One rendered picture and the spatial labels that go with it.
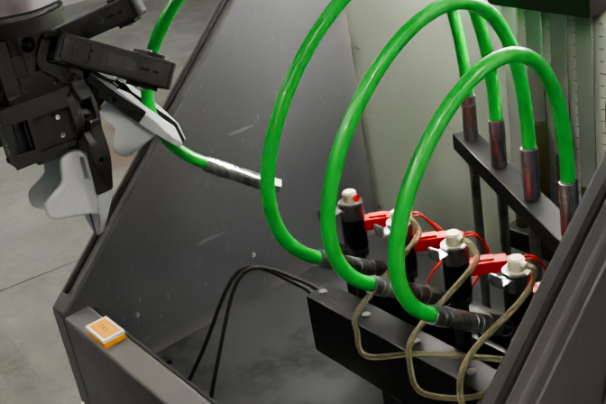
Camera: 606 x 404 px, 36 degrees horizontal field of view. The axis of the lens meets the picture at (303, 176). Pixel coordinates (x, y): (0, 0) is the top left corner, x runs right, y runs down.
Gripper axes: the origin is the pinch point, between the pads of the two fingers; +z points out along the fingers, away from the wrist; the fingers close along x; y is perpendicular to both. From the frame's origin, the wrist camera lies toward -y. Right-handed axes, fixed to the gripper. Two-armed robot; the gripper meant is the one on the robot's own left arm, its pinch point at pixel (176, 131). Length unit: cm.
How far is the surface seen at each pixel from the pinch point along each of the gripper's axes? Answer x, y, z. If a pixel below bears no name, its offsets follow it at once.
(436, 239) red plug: 7.4, -8.5, 29.0
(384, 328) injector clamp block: 6.1, 3.1, 31.1
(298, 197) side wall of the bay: -34.9, 4.6, 20.5
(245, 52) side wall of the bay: -27.0, -9.1, 1.2
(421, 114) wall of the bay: -29.7, -16.8, 26.6
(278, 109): 18.6, -11.0, 6.4
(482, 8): 15.5, -29.5, 16.2
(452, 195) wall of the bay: -28.6, -10.3, 37.3
